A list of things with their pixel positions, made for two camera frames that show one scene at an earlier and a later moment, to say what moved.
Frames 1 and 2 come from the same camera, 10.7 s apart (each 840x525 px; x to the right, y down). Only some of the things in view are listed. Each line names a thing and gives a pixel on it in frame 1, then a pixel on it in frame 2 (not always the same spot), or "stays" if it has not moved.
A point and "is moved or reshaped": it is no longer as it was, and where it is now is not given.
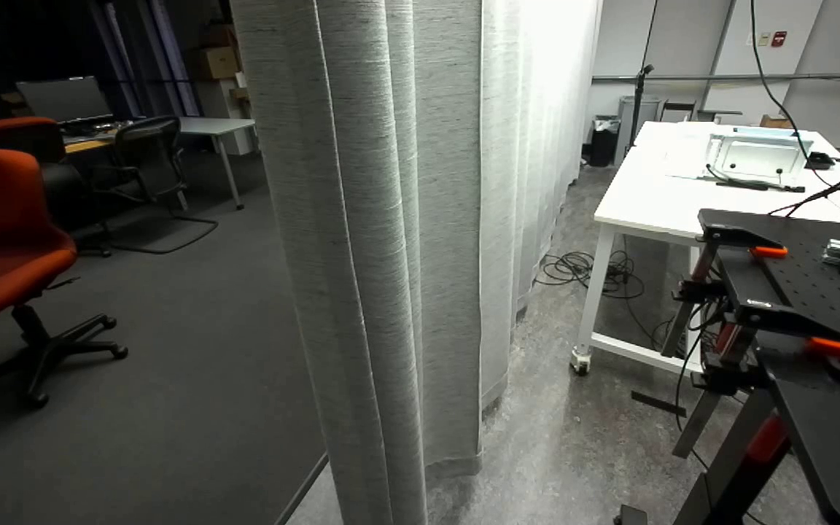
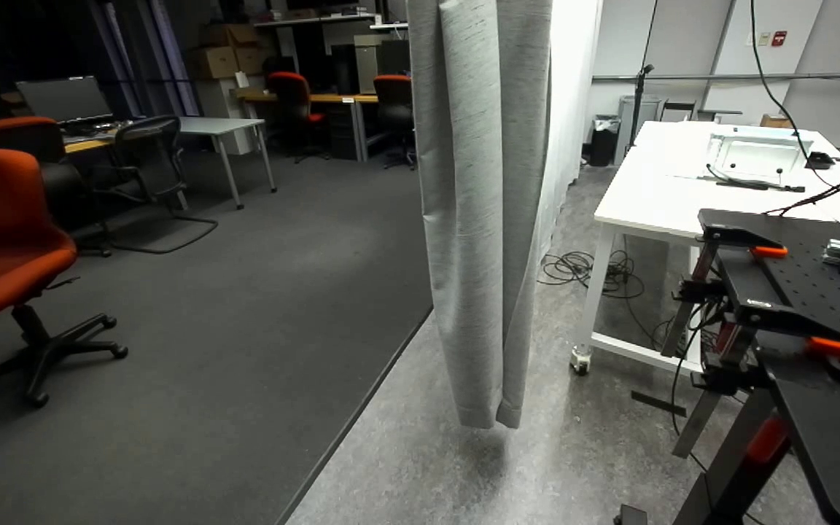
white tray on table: x=752 y=153 stays
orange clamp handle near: x=834 y=345 stays
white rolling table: x=676 y=169 stays
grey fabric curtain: x=423 y=157 is moved or reshaped
